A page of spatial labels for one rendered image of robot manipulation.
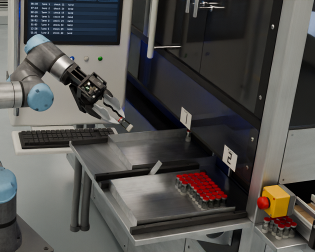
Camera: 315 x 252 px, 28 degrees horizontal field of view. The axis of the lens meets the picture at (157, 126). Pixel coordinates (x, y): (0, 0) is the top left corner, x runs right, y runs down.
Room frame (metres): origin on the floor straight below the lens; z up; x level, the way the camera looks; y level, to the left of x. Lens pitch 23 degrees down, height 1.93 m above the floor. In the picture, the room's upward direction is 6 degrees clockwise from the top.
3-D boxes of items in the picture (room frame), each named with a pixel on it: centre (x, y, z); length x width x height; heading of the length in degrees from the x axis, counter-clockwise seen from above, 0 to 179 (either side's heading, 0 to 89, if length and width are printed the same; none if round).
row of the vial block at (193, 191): (1.84, -0.15, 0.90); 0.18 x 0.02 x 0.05; 25
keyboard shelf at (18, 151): (2.40, 0.38, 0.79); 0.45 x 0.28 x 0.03; 109
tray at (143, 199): (1.80, -0.07, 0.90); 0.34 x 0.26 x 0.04; 115
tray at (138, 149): (2.16, -0.02, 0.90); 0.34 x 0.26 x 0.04; 116
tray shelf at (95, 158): (1.97, -0.03, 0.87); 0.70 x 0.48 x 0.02; 26
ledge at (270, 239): (1.68, -0.43, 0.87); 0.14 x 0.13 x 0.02; 116
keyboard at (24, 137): (2.35, 0.36, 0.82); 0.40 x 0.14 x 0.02; 109
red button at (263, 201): (1.66, -0.35, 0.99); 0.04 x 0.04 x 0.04; 26
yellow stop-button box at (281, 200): (1.68, -0.39, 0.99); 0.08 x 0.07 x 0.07; 116
